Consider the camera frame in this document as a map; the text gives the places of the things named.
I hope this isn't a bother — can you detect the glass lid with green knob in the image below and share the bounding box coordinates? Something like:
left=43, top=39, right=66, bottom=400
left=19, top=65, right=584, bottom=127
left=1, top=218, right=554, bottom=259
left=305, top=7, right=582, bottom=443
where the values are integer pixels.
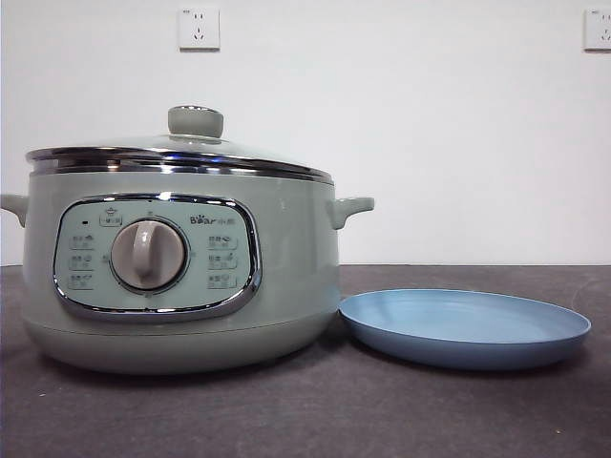
left=24, top=104, right=334, bottom=169

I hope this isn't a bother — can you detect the pale green electric steamer pot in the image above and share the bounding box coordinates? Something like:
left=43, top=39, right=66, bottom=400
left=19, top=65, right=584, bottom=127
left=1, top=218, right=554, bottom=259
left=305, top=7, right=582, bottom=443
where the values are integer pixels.
left=0, top=162, right=376, bottom=376

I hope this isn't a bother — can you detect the blue round plate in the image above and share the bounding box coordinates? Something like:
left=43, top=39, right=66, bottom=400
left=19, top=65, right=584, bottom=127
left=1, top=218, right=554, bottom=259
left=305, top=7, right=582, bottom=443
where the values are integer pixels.
left=338, top=287, right=593, bottom=359

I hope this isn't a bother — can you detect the white wall socket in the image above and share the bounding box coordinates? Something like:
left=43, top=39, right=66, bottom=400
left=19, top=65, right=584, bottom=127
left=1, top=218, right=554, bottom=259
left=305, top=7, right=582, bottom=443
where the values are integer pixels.
left=179, top=7, right=222, bottom=52
left=582, top=8, right=611, bottom=52

